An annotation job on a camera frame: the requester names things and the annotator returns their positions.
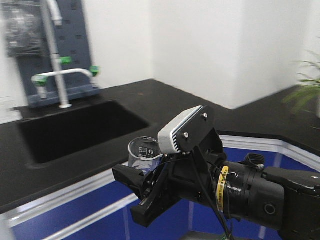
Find green potted plant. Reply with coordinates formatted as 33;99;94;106
282;49;320;119

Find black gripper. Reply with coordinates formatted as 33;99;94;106
112;127;228;228

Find white lab faucet green knobs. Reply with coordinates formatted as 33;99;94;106
31;0;98;109

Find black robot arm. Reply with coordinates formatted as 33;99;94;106
112;128;320;240

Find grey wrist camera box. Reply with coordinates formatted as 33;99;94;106
157;105;215;154

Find grey pegboard drying rack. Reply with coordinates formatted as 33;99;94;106
1;0;101;109

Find black camera cable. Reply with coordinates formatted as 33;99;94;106
191;147;236;240

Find black lab sink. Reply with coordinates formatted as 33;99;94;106
18;101;148;164

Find clear glass beaker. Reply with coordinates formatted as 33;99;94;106
128;136;163;176

